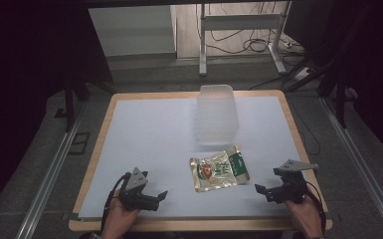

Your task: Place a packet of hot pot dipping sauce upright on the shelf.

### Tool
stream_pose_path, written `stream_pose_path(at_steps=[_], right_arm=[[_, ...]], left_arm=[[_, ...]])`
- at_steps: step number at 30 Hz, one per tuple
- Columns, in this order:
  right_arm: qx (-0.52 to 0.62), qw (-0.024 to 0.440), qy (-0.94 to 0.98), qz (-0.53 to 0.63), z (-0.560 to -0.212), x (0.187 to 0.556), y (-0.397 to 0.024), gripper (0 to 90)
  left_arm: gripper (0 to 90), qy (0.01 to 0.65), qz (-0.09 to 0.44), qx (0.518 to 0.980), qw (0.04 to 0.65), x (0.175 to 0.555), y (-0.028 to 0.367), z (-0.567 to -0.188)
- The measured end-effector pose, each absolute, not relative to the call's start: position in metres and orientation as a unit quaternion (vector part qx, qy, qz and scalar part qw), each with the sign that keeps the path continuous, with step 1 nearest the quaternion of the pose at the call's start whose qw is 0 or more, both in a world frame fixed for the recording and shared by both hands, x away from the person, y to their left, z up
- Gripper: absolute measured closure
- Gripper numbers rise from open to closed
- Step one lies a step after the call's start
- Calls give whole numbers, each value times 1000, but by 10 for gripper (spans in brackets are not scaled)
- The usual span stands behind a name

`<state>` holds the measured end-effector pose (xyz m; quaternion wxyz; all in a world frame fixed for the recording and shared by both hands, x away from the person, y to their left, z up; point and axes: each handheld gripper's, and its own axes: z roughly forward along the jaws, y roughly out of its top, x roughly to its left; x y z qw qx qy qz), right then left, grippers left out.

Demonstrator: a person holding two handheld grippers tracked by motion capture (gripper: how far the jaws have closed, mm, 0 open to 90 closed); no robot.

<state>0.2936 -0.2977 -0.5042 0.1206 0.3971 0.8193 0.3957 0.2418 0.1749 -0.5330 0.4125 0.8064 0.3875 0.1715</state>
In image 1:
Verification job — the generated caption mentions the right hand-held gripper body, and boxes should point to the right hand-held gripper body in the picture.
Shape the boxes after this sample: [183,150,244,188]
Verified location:
[267,158,319,204]

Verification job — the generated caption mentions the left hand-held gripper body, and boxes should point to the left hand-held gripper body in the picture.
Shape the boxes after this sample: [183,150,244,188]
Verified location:
[118,166,155,211]

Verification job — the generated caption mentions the person's right hand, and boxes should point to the person's right hand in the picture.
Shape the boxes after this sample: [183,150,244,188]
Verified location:
[284,194,323,239]

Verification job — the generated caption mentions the person's left hand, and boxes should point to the person's left hand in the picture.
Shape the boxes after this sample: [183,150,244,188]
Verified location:
[100,190,141,239]

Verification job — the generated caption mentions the white wood-framed board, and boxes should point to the white wood-framed board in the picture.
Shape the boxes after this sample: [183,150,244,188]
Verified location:
[78,96,303,221]

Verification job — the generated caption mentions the shiny green and white snack packet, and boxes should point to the shiny green and white snack packet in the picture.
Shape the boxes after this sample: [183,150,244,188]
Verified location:
[189,144,251,193]

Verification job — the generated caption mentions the black floor plate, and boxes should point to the black floor plate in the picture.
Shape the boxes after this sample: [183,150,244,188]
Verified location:
[68,131,91,155]

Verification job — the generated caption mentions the translucent plastic container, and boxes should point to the translucent plastic container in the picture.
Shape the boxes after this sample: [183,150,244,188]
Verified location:
[195,84,240,146]

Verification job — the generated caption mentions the black metal stand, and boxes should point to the black metal stand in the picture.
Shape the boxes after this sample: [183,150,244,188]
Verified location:
[63,74,93,133]
[316,74,359,129]

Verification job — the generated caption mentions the white power strip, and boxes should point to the white power strip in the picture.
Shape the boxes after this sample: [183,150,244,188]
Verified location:
[291,67,313,82]

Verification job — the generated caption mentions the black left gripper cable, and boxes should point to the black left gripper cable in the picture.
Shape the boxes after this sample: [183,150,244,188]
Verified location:
[100,171,132,233]

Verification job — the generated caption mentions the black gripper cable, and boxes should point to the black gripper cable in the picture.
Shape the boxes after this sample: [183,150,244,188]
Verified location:
[100,171,132,233]
[305,180,328,234]

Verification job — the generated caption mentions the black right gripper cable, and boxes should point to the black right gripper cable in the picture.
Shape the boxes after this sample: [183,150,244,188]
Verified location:
[305,180,328,234]

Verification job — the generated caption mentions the thin black floor cable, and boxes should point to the thin black floor cable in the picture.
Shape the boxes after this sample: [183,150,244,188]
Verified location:
[289,98,322,157]

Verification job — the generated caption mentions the aluminium floor rail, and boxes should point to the aluminium floor rail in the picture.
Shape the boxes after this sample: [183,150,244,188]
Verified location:
[14,101,88,239]
[320,97,383,239]

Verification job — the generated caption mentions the tangle of black floor cables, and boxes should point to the tangle of black floor cables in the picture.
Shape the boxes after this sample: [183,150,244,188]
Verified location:
[208,2,304,58]

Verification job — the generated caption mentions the white wall panel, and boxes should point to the white wall panel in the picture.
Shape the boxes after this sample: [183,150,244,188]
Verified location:
[89,4,177,58]

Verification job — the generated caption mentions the white metal desk frame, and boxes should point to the white metal desk frame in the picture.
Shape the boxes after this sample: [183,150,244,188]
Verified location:
[198,0,292,78]

